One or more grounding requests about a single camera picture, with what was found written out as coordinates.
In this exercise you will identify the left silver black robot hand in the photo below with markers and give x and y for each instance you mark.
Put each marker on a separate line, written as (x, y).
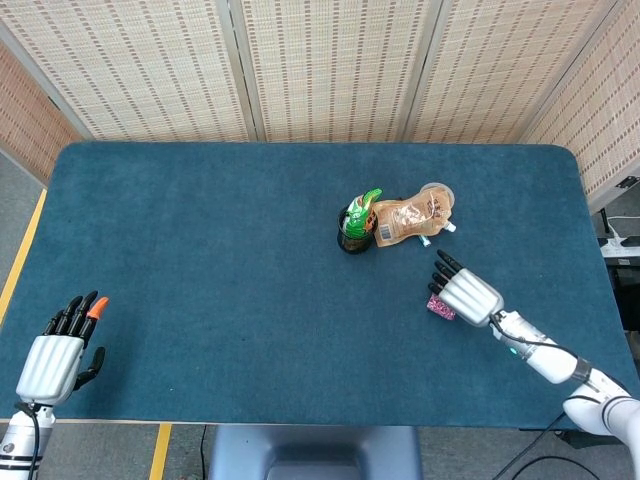
(47, 367)

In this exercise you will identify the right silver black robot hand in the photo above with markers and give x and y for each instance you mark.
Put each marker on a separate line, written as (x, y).
(472, 297)

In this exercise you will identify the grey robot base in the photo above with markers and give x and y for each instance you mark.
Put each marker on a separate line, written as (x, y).
(315, 452)

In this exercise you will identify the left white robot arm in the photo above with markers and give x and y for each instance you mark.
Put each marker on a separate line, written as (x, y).
(20, 440)

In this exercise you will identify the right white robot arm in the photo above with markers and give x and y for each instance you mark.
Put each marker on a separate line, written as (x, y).
(550, 360)

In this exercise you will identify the orange spout pouch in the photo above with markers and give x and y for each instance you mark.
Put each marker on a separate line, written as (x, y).
(407, 217)

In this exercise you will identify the clear round plastic lid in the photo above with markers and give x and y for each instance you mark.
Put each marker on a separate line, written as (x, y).
(440, 189)

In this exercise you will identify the black mesh pen cup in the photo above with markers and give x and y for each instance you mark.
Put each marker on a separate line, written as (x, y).
(356, 245)

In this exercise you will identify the green snack bag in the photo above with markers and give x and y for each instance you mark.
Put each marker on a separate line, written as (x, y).
(361, 215)

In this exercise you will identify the black equipment box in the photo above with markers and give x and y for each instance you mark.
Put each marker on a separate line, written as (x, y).
(627, 295)

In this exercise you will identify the white power strip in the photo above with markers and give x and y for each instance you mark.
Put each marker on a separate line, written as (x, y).
(622, 243)

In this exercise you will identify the woven bamboo screen panel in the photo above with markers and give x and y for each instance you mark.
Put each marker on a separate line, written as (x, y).
(25, 120)
(500, 70)
(335, 70)
(140, 70)
(600, 115)

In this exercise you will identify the black metal bracket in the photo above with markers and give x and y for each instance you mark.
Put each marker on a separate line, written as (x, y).
(627, 182)

